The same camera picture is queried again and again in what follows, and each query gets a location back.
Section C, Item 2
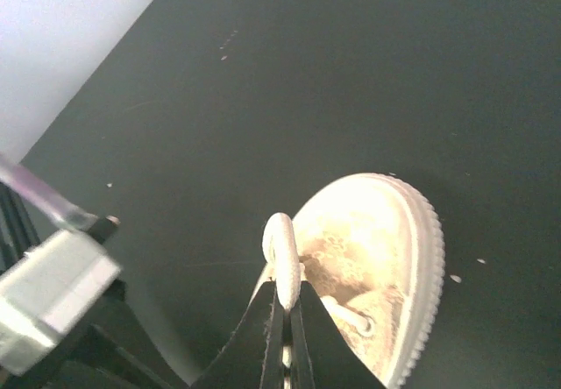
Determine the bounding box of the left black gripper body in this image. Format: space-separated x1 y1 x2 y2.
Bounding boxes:
1 279 184 388

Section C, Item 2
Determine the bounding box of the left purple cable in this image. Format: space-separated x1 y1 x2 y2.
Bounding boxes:
0 152 97 232

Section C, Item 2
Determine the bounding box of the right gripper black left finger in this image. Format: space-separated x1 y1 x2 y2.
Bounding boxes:
192 281 284 389

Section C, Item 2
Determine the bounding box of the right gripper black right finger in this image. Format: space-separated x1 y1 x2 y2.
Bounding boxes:
290 281 384 389

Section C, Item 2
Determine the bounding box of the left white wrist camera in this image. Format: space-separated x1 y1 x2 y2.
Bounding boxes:
1 230 121 375

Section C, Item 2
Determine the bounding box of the white shoelace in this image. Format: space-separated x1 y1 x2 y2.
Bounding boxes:
262 212 375 337

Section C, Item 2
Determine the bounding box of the beige sneaker shoe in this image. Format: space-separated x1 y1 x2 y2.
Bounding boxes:
293 173 444 388

